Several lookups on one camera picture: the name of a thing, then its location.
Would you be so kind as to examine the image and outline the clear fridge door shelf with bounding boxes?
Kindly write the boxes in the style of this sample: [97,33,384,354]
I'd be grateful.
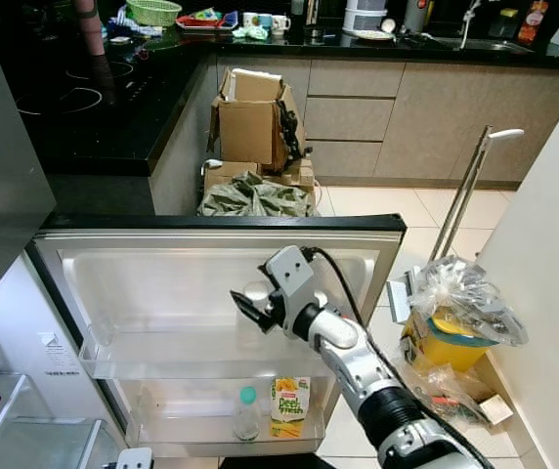
[123,376,337,458]
[77,318,295,382]

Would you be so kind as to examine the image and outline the yellow green juice carton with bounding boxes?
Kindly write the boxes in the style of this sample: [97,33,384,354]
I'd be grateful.
[270,377,312,439]

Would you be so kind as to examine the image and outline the clear bottle teal cap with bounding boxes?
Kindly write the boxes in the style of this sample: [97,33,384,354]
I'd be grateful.
[233,385,261,442]

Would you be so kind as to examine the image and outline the green plastic bag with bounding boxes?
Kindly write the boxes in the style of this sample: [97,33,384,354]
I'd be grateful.
[198,172,318,218]

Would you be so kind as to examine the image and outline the flat cardboard box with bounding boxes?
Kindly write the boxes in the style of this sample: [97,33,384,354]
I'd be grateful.
[201,159,320,201]

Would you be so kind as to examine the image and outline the large open cardboard box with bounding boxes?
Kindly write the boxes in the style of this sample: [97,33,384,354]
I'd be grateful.
[211,68,307,175]

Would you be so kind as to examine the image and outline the yellow bucket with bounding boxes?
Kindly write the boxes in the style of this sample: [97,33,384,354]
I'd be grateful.
[402,311,495,374]

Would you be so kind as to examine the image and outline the clear bag with rubbish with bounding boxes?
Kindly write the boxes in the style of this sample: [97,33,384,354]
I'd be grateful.
[397,360,491,431]

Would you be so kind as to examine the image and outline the clear crinkled plastic bag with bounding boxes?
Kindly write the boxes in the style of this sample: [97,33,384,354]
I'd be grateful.
[408,256,530,348]

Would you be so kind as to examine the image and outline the small cardboard box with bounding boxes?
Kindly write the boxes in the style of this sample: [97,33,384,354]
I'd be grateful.
[475,394,515,427]

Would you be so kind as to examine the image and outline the beige kitchen base cabinets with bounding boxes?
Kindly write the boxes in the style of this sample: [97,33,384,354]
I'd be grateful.
[152,57,559,216]

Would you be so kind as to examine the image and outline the black induction cooktop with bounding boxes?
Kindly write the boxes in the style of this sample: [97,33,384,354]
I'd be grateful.
[16,54,178,123]

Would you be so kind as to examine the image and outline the red tray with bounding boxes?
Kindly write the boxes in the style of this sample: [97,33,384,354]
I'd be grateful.
[176,10,239,30]

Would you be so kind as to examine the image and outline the white plate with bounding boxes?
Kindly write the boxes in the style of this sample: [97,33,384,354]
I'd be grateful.
[343,28,395,42]

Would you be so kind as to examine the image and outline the green plastic basket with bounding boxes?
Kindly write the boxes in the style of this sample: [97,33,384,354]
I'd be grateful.
[125,0,183,27]

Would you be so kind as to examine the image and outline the white kitchen appliance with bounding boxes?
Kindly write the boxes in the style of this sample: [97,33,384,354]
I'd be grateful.
[343,0,390,33]

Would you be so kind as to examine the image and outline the maroon cylinder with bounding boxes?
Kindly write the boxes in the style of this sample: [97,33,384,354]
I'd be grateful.
[74,0,110,62]

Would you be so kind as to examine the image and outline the steel kettle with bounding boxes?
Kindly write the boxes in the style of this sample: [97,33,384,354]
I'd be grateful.
[403,0,433,35]

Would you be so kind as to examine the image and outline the steel sink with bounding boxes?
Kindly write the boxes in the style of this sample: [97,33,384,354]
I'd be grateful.
[424,36,533,55]

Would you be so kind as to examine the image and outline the chrome faucet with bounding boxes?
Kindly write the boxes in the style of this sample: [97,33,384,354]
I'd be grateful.
[458,0,486,50]

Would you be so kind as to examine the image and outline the orange packet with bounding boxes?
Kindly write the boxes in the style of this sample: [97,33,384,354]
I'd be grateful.
[517,0,551,45]

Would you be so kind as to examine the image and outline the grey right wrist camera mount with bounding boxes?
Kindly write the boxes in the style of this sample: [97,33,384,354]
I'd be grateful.
[263,246,318,316]

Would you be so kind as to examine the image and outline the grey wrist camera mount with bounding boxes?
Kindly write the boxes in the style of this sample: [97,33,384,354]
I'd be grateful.
[263,246,318,316]
[113,448,153,469]

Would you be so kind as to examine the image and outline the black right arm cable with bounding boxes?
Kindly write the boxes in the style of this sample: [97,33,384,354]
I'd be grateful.
[304,246,495,469]

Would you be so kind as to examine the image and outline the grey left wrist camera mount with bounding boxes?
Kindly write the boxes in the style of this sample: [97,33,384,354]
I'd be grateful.
[113,448,153,469]

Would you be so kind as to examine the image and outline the long handled dustpan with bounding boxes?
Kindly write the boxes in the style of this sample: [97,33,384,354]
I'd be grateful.
[387,127,525,325]

